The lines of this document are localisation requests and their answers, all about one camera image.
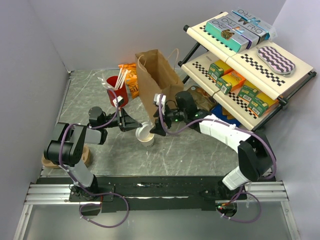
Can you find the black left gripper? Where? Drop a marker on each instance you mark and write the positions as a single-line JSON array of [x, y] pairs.
[[126, 122]]

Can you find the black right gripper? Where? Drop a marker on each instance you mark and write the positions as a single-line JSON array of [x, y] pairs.
[[158, 128]]

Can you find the white paper coffee cup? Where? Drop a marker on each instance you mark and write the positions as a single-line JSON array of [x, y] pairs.
[[148, 141]]

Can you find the white plastic cup lid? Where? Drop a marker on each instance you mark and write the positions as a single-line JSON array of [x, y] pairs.
[[143, 132]]

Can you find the brown paper bag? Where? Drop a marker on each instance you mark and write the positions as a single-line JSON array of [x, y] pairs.
[[155, 75]]

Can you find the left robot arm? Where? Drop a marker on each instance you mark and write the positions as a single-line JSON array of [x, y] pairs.
[[66, 146]]

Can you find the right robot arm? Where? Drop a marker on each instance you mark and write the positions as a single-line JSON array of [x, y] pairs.
[[255, 155]]

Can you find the red plastic cup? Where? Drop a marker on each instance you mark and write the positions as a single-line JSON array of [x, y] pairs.
[[119, 92]]

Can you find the orange chip bag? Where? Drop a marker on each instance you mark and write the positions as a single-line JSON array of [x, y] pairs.
[[131, 79]]

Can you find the white paper-wrapped straw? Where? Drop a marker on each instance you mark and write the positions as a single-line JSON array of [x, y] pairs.
[[123, 78], [119, 79]]

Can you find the brown snack bag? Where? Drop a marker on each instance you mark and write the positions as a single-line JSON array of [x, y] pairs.
[[202, 99]]

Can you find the blue snack packet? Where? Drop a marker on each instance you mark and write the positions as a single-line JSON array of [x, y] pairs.
[[224, 115]]

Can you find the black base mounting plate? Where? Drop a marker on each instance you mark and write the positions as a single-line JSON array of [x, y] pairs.
[[150, 193]]

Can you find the green yellow juice box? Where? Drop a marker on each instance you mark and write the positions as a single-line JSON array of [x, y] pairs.
[[248, 92], [226, 83], [258, 106], [218, 69]]

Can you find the orange snack box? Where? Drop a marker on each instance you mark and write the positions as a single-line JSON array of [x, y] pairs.
[[237, 79]]

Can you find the cream two-tier display shelf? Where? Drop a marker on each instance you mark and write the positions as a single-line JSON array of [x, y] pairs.
[[208, 49]]

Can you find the teal cookie box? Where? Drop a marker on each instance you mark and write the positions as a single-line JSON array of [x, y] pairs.
[[226, 35]]

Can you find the purple cookie box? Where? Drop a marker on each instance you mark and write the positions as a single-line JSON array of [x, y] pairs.
[[252, 38]]

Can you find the purple wavy sleep mask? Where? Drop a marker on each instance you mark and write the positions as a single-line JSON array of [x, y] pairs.
[[278, 63]]

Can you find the blue cookie box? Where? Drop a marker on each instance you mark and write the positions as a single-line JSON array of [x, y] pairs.
[[256, 21]]

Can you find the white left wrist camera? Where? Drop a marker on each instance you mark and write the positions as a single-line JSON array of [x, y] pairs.
[[118, 102]]

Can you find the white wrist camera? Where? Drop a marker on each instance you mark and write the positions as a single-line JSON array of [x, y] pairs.
[[118, 102], [160, 99]]

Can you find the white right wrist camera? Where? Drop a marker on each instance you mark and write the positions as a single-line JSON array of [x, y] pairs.
[[160, 99]]

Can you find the aluminium rail frame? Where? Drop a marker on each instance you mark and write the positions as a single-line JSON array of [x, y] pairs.
[[40, 194]]

